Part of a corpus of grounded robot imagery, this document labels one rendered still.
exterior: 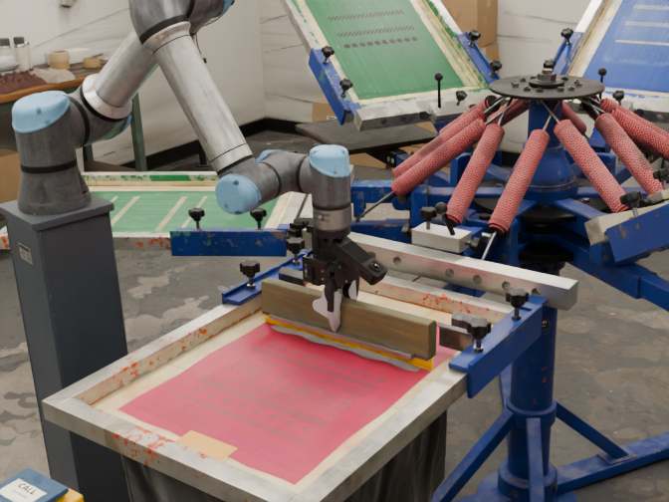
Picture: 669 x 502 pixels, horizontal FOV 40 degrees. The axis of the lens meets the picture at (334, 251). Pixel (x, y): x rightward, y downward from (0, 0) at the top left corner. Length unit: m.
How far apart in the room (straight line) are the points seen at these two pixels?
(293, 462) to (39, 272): 0.78
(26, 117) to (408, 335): 0.88
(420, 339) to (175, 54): 0.68
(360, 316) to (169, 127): 5.05
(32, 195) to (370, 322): 0.75
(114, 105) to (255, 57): 5.37
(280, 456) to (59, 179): 0.80
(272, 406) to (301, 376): 0.12
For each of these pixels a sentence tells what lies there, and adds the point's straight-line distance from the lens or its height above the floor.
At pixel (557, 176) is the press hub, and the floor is 1.08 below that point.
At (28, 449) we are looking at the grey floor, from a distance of 3.52.
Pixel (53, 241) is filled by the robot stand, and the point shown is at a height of 1.15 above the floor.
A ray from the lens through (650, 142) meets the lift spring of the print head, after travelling 2.52.
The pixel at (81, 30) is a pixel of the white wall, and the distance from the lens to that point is 6.19.
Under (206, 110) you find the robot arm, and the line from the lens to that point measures 1.69.
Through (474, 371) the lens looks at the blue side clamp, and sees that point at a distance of 1.70.
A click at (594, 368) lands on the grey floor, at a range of 3.84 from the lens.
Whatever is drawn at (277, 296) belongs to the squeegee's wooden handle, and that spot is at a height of 1.03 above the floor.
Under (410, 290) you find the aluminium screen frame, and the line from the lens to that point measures 2.03.
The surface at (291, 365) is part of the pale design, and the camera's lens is 1.81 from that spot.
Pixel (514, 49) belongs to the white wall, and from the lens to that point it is 6.24.
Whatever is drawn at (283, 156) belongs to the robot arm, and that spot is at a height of 1.34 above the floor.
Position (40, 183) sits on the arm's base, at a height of 1.26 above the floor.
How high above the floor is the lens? 1.81
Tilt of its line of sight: 22 degrees down
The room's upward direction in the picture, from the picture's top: 2 degrees counter-clockwise
